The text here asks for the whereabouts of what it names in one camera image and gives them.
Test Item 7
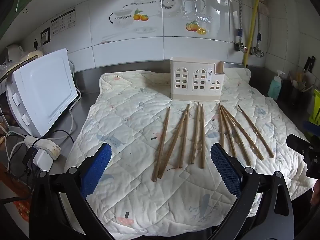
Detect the printed wall label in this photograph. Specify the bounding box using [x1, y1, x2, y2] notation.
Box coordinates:
[51, 8, 76, 34]

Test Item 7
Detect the white power adapter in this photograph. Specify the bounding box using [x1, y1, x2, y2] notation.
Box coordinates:
[32, 149, 53, 174]

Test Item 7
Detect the white power strip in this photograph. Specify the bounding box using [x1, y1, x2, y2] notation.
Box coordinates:
[24, 135, 62, 159]

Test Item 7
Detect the black power cable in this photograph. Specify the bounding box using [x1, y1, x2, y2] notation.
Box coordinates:
[7, 129, 73, 173]

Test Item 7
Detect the white electric kettle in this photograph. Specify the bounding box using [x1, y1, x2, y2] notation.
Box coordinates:
[5, 44, 25, 63]

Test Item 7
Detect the brown wooden chopstick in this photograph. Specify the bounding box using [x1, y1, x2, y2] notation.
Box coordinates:
[220, 106, 237, 157]
[201, 104, 205, 169]
[221, 106, 251, 166]
[237, 105, 275, 158]
[178, 110, 190, 169]
[222, 107, 264, 160]
[190, 102, 200, 165]
[157, 104, 190, 179]
[218, 102, 225, 149]
[151, 107, 171, 182]

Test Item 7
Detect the black utensil container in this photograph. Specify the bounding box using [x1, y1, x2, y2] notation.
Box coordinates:
[284, 79, 311, 111]

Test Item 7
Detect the braided metal hose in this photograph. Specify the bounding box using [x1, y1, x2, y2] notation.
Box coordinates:
[254, 2, 262, 51]
[233, 0, 245, 46]

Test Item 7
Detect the person's right hand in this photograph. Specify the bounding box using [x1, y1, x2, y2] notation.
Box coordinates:
[311, 179, 320, 206]

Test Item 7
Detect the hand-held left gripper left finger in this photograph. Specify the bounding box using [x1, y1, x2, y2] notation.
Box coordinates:
[29, 142, 115, 240]

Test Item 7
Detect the cream quilted printed mat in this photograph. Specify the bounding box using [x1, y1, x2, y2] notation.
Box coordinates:
[64, 67, 317, 235]

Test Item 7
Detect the white microwave oven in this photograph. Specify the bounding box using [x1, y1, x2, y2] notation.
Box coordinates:
[5, 48, 78, 138]

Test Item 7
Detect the black handled knife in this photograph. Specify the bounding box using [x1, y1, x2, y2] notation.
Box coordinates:
[305, 56, 316, 72]

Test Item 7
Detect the white power cable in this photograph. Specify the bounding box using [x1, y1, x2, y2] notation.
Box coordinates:
[65, 60, 82, 133]

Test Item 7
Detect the teal soap pump bottle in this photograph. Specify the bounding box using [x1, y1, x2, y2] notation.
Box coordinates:
[268, 70, 286, 100]

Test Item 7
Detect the beige flat board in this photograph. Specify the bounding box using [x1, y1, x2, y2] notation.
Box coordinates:
[0, 51, 43, 80]

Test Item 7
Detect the cream plastic chopstick holder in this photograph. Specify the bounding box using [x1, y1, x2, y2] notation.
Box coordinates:
[170, 57, 225, 101]

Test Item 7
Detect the metal valve with red knob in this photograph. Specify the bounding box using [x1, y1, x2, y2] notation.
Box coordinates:
[233, 41, 251, 53]

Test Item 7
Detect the red patterned cloth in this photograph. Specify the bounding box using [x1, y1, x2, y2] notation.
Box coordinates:
[11, 197, 32, 222]

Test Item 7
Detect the green plastic rack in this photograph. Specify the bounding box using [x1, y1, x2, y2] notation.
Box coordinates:
[309, 89, 320, 126]

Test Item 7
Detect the metal water valve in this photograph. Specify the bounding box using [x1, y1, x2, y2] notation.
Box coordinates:
[251, 46, 265, 58]

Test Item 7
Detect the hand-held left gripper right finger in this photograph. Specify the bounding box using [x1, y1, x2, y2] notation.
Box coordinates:
[210, 143, 295, 240]

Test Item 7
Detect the yellow gas pipe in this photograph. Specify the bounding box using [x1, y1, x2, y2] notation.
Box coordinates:
[243, 0, 260, 67]

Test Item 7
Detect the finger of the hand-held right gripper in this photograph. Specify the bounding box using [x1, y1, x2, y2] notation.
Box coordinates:
[302, 120, 320, 137]
[286, 134, 320, 178]

